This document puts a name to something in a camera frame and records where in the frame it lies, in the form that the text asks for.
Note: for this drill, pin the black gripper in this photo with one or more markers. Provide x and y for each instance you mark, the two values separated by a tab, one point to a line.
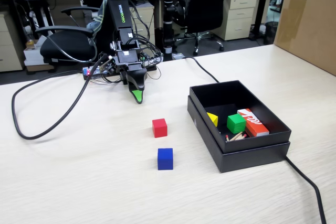
134	66

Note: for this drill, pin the red cube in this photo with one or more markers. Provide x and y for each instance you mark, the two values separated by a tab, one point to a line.
159	128

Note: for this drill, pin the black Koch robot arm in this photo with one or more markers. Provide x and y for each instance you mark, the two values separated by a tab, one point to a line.
119	11

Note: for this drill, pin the blue cube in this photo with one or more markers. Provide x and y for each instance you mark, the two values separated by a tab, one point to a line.
165	159

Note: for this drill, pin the green cube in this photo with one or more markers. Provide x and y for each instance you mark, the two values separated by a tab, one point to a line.
236	124

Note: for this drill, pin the controller board with red LED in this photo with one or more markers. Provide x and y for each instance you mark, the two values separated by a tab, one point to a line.
88	72

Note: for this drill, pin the beige drawer cabinet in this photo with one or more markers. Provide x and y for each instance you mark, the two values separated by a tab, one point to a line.
9	48
145	22

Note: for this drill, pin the plaid cloth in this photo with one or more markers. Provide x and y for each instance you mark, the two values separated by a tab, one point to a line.
98	18

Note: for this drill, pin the black office chair with armrests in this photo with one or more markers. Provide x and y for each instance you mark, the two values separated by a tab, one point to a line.
65	48

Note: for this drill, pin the black vertical pole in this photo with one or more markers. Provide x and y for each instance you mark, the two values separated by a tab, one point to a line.
168	11

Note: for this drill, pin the yellow wooden block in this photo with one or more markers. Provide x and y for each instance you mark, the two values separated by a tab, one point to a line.
214	120

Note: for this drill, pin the wooden match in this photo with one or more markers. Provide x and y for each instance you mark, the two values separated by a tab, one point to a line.
236	136
240	138
226	137

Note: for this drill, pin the white box stack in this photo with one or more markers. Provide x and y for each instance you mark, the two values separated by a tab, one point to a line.
32	56

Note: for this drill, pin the black mesh office chair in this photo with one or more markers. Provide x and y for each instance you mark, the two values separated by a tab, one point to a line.
207	3

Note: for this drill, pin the white drawer cabinet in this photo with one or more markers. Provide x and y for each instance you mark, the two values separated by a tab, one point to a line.
239	16

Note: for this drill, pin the red and white matchbox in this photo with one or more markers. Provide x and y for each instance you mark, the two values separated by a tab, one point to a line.
256	125

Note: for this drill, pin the black open box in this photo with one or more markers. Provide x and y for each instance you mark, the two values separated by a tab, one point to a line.
252	159

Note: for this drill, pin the black box tray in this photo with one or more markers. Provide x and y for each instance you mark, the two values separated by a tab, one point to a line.
262	141

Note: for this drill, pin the black trash bin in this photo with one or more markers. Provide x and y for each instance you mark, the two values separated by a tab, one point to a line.
270	33

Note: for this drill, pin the large cardboard box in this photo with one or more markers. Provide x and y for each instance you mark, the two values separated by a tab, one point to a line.
309	24

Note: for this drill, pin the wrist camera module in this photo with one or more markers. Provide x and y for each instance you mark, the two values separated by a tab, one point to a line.
110	65

